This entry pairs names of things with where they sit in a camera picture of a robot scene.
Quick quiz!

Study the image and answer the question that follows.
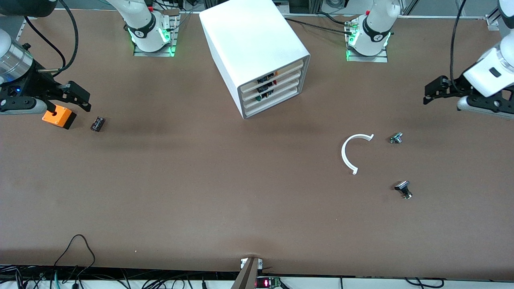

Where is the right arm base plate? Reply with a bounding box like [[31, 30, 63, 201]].
[[133, 10, 180, 57]]

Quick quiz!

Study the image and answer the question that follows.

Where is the black looped cable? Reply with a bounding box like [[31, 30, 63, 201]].
[[53, 234, 96, 278]]

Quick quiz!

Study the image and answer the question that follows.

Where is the black cable on table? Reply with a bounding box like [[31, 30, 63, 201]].
[[284, 16, 355, 36]]

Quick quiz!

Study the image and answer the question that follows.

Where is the small metal bolt lower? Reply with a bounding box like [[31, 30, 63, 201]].
[[394, 181, 413, 199]]

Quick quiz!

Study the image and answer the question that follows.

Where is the orange box with hole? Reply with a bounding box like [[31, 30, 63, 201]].
[[42, 105, 77, 130]]

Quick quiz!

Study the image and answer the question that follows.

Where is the white curved plastic arc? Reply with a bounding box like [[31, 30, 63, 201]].
[[341, 134, 375, 175]]

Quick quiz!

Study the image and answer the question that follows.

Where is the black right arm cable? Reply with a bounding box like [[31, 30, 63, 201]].
[[24, 0, 79, 77]]

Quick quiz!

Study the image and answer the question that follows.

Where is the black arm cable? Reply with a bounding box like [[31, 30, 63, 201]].
[[24, 0, 79, 77], [451, 0, 469, 94]]

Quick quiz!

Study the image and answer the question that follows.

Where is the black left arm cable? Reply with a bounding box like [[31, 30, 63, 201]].
[[451, 0, 469, 94]]

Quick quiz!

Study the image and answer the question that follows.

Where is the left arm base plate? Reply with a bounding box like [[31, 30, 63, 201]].
[[346, 24, 389, 63]]

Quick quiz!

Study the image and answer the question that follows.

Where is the red digit display module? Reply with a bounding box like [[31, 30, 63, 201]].
[[256, 276, 282, 289]]

